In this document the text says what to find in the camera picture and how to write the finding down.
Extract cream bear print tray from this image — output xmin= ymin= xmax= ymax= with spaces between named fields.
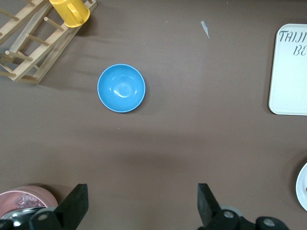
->
xmin=268 ymin=23 xmax=307 ymax=116

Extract blue bowl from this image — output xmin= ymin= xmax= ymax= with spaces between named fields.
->
xmin=97 ymin=63 xmax=146 ymax=114

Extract pink bowl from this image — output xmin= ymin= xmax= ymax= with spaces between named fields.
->
xmin=0 ymin=185 xmax=59 ymax=220

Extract wooden peg rack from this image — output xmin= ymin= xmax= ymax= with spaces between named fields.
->
xmin=0 ymin=0 xmax=98 ymax=85

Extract white round plate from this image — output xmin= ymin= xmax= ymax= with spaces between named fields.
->
xmin=295 ymin=162 xmax=307 ymax=212

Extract clear crystal pieces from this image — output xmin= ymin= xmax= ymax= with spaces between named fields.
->
xmin=13 ymin=195 xmax=47 ymax=209

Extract yellow mug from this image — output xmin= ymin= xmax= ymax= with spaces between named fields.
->
xmin=49 ymin=0 xmax=91 ymax=28

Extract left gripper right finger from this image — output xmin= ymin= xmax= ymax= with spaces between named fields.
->
xmin=197 ymin=183 xmax=241 ymax=230

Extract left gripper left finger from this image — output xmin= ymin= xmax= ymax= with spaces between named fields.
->
xmin=28 ymin=184 xmax=89 ymax=230

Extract small white tape scrap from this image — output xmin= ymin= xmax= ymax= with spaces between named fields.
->
xmin=200 ymin=20 xmax=211 ymax=39

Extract metal spoon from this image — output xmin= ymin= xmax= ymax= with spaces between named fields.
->
xmin=0 ymin=207 xmax=52 ymax=228

